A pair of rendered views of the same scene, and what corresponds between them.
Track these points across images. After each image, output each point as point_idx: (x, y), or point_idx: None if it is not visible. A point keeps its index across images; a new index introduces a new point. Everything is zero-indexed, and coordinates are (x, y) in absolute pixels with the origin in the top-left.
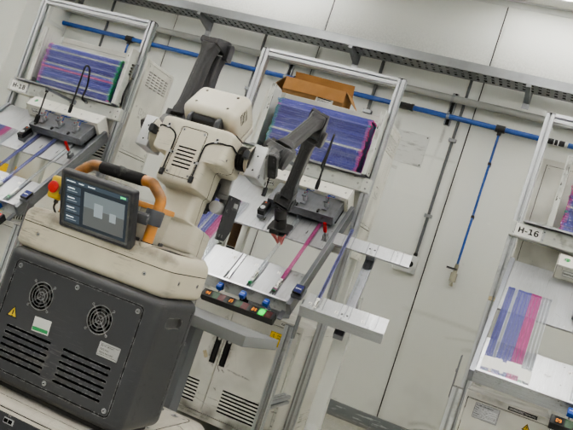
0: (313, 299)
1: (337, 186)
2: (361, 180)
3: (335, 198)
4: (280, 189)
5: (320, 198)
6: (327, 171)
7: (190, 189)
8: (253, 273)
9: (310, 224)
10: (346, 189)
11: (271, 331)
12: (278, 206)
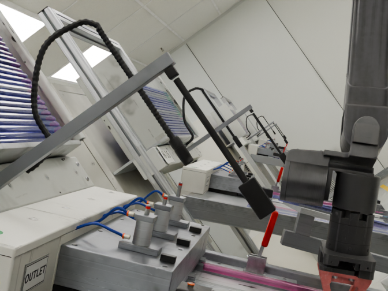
0: None
1: (84, 191)
2: (73, 164)
3: (126, 209)
4: (387, 92)
5: (133, 222)
6: (33, 171)
7: None
8: None
9: (211, 278)
10: (96, 189)
11: None
12: (362, 171)
